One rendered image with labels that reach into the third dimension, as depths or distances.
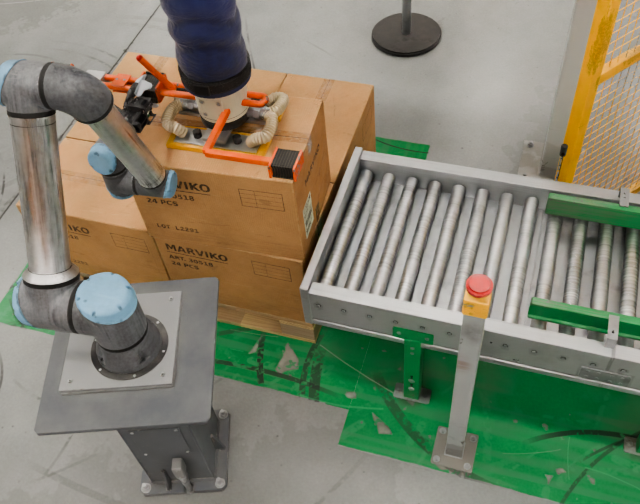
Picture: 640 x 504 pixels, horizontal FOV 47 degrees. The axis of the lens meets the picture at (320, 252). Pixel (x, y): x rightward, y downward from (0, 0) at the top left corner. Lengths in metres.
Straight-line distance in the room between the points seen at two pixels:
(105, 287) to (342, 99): 1.53
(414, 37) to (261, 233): 2.15
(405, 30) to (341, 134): 1.49
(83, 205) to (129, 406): 1.07
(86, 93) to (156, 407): 0.88
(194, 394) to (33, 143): 0.81
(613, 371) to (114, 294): 1.52
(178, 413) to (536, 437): 1.38
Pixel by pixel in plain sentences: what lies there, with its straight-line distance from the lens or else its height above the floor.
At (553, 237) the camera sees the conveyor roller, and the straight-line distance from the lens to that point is 2.73.
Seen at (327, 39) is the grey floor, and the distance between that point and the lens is 4.50.
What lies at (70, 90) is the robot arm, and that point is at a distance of 1.92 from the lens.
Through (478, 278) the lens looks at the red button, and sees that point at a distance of 1.97.
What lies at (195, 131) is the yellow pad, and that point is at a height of 0.99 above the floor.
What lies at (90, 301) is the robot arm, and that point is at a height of 1.04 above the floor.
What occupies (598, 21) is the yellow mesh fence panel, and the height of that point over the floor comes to 1.23.
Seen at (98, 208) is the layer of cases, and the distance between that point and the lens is 3.00.
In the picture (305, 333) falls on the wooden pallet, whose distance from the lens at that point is 3.03.
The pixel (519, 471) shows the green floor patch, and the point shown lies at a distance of 2.86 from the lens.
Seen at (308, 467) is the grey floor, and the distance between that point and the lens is 2.84.
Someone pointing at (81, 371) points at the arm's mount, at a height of 0.77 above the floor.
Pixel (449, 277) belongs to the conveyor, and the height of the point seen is 0.49.
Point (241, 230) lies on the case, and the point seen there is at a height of 0.67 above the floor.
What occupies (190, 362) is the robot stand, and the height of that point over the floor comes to 0.75.
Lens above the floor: 2.62
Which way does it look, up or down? 51 degrees down
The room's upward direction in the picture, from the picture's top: 7 degrees counter-clockwise
